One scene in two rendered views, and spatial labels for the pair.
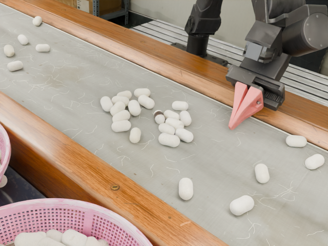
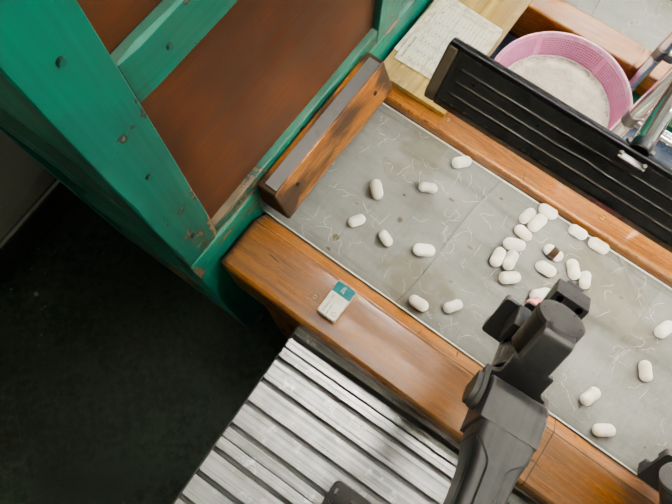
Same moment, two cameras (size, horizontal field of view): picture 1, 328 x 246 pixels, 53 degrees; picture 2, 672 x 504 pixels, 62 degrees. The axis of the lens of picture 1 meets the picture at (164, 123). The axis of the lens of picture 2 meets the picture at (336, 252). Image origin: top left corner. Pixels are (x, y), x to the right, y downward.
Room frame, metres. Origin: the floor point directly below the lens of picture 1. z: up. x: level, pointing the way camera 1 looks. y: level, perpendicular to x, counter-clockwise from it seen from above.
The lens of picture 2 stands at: (0.45, -0.66, 1.65)
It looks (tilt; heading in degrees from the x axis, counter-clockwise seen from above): 74 degrees down; 179
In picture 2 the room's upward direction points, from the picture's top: 3 degrees clockwise
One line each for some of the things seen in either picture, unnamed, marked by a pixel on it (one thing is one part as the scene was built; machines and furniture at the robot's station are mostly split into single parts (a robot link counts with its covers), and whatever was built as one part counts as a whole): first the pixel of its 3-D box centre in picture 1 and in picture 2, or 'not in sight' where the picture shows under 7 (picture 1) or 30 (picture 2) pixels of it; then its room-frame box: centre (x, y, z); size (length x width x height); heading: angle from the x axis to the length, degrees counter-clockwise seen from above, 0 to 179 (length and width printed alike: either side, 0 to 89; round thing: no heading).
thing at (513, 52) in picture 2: not in sight; (549, 107); (-0.12, -0.26, 0.72); 0.27 x 0.27 x 0.10
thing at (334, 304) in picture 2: not in sight; (336, 301); (0.28, -0.66, 0.78); 0.06 x 0.04 x 0.02; 146
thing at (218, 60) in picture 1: (196, 45); not in sight; (0.96, -0.07, 0.71); 0.20 x 0.07 x 0.08; 58
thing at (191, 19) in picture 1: (202, 25); not in sight; (0.95, -0.08, 0.77); 0.09 x 0.06 x 0.06; 109
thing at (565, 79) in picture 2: not in sight; (547, 110); (-0.12, -0.26, 0.71); 0.22 x 0.22 x 0.06
